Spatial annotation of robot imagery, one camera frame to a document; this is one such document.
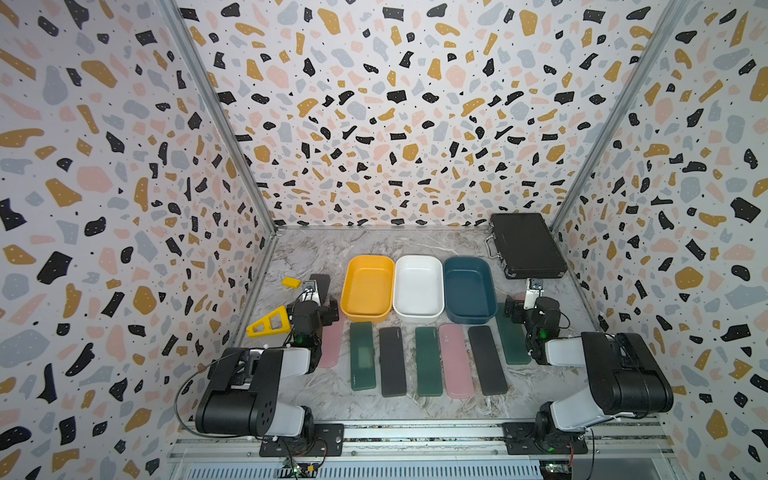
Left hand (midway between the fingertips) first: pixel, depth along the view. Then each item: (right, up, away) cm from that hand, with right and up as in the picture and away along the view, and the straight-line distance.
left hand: (316, 297), depth 92 cm
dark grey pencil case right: (+51, -19, -6) cm, 55 cm away
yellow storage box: (+14, +2, +12) cm, 19 cm away
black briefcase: (+75, +17, +25) cm, 81 cm away
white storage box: (+32, +2, +12) cm, 34 cm away
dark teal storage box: (+49, +1, +12) cm, 51 cm away
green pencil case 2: (+59, -11, -4) cm, 60 cm away
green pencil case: (+34, -21, -9) cm, 41 cm away
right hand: (+66, 0, +3) cm, 66 cm away
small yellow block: (-12, +4, +11) cm, 17 cm away
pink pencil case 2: (+42, -18, -6) cm, 46 cm away
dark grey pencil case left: (+24, -22, -10) cm, 34 cm away
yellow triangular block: (-16, -9, +2) cm, 19 cm away
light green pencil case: (+15, -16, -5) cm, 22 cm away
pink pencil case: (+5, -13, -3) cm, 14 cm away
